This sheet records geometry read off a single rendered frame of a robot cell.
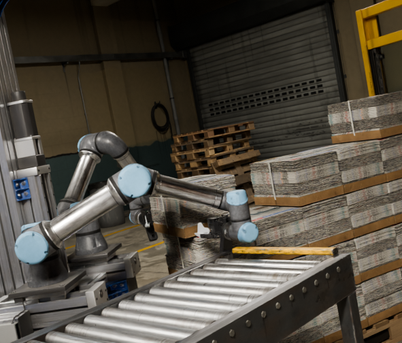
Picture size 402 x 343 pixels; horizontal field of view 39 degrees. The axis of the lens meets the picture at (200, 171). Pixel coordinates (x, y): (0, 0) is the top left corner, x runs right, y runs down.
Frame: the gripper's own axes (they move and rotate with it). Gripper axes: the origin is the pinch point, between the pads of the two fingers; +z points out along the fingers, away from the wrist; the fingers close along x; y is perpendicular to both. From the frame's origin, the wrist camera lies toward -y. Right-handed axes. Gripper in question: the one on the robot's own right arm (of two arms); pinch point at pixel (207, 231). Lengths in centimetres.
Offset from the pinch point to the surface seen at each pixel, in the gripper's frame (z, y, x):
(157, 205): 35.7, 11.7, 5.9
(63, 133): 755, 83, -133
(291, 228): 10, -11, -48
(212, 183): 7.7, 18.6, -10.3
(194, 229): 7.9, 1.0, 2.3
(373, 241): 11, -30, -98
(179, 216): 9.1, 8.1, 7.1
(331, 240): 10, -23, -70
